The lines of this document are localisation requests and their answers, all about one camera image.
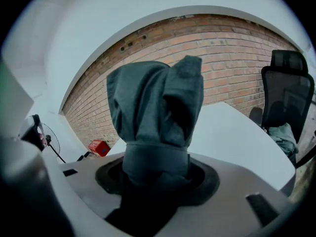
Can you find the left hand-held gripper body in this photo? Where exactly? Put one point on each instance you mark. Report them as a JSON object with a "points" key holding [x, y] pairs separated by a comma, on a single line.
{"points": [[28, 128]]}

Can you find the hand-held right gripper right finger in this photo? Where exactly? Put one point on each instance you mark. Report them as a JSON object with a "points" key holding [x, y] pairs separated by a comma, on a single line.
{"points": [[229, 186]]}

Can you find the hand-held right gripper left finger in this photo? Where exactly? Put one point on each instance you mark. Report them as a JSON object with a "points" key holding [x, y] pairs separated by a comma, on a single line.
{"points": [[81, 179]]}

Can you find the dark grey cloth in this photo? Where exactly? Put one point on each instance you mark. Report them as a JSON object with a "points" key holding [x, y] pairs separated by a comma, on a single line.
{"points": [[153, 107]]}

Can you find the person's left hand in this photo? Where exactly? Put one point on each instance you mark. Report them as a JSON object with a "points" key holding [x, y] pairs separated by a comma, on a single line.
{"points": [[42, 139]]}

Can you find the black standing fan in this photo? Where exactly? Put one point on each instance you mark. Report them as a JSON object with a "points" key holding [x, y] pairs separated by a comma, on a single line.
{"points": [[53, 137]]}

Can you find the red box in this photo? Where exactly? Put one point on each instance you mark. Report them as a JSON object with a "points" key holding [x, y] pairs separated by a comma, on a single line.
{"points": [[98, 147]]}

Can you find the person's white shirt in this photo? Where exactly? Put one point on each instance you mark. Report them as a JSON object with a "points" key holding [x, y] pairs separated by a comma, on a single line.
{"points": [[12, 95]]}

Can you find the white table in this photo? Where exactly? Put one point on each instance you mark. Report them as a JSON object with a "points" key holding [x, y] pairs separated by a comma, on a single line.
{"points": [[237, 137]]}

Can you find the grey-green bag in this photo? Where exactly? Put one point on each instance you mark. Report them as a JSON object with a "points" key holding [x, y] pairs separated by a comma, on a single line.
{"points": [[284, 138]]}

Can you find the black office chair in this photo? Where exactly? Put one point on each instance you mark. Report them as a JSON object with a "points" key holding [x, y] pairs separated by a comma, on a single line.
{"points": [[288, 90]]}

